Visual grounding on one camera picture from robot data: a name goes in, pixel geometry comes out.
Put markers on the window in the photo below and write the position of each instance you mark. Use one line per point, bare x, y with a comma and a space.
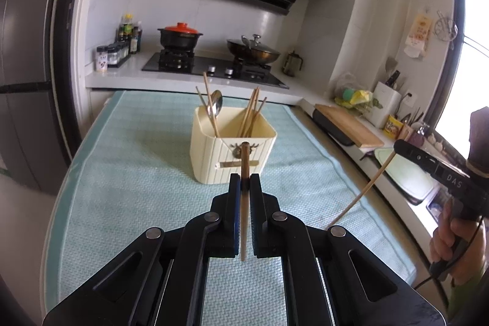
475, 55

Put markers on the black gas hob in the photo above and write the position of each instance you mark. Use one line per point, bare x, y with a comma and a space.
214, 72

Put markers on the light green sink board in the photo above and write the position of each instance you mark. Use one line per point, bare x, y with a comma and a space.
408, 173

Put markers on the spice jar rack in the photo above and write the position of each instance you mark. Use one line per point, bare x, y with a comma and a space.
118, 56

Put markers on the cream ribbed utensil holder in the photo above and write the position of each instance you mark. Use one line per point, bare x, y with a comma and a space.
208, 158

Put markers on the white knife holder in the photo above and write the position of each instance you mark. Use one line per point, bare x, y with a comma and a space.
386, 104

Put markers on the person's right forearm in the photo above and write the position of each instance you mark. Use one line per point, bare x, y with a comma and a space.
472, 272

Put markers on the yellow snack packet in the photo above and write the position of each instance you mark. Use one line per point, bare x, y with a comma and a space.
393, 125

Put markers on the white labelled jar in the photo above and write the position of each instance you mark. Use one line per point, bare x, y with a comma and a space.
102, 60

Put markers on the dark grey refrigerator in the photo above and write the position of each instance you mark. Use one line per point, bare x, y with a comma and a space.
26, 62

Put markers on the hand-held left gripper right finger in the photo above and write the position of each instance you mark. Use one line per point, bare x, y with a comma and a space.
253, 203

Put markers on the black tray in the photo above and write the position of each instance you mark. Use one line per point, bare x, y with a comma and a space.
328, 127

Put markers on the white kitchen counter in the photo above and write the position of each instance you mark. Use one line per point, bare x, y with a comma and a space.
126, 77

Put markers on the glass wok lid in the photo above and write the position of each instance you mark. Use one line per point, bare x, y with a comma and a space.
253, 43

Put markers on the black clay pot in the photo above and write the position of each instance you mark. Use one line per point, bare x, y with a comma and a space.
179, 37

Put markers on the wooden cutting board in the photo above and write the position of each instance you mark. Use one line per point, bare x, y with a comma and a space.
349, 125

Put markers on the hanging paper calendar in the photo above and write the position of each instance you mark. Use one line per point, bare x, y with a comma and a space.
418, 35

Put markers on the large steel spoon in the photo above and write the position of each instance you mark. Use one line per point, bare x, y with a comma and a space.
216, 102

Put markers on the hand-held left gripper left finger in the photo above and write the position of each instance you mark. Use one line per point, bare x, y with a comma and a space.
237, 203

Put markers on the teal woven mat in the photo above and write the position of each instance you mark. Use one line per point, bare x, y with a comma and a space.
126, 177

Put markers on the dark wok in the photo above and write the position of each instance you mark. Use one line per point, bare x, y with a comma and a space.
254, 55

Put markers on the yellow green plastic bag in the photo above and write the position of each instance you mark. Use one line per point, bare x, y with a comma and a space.
353, 95

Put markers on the person's right hand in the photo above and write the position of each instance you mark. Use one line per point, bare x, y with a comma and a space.
443, 242

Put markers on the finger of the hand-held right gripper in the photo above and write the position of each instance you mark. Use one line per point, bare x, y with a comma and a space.
414, 158

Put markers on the dark sauce bottle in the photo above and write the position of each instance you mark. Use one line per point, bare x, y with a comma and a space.
136, 39
127, 29

